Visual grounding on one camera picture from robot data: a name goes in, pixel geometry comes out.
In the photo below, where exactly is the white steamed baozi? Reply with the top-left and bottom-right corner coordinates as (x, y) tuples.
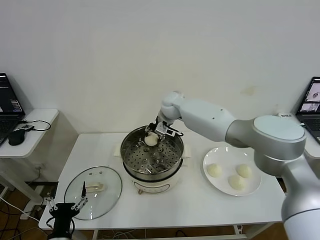
(206, 163), (223, 178)
(144, 132), (159, 147)
(228, 174), (246, 191)
(236, 164), (253, 179)

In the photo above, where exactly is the glass pot lid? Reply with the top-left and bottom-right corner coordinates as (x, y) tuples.
(63, 166), (123, 221)

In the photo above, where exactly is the thin black hub cable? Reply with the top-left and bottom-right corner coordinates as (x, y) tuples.
(21, 119), (52, 132)

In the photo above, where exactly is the black computer mouse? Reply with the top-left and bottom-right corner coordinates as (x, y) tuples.
(8, 129), (27, 147)

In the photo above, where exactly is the grey laptop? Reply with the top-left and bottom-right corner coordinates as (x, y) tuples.
(295, 76), (320, 145)

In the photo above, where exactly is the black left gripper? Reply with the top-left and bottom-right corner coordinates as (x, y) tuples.
(42, 181), (89, 235)

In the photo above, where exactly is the stainless steel steamer basket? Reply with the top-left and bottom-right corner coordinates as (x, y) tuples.
(120, 124), (185, 181)

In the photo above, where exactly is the white cable bundle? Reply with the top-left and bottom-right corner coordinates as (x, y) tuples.
(109, 229), (137, 240)

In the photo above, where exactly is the cream electric cooker base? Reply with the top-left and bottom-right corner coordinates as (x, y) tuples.
(113, 143), (193, 196)

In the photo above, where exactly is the black laptop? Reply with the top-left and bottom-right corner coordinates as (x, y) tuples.
(0, 72), (27, 148)

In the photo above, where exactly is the white table frame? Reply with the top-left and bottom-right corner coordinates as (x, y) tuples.
(91, 223), (276, 240)

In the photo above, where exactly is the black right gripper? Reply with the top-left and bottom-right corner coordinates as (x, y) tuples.
(144, 121), (168, 145)

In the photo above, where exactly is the white round plate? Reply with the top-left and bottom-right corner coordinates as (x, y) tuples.
(202, 146), (263, 197)

